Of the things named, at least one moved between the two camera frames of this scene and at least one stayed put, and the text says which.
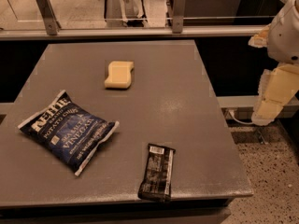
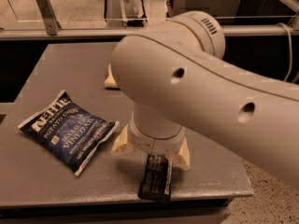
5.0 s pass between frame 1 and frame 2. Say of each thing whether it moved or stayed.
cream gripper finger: moved
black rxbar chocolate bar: stayed
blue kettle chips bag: stayed
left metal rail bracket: stayed
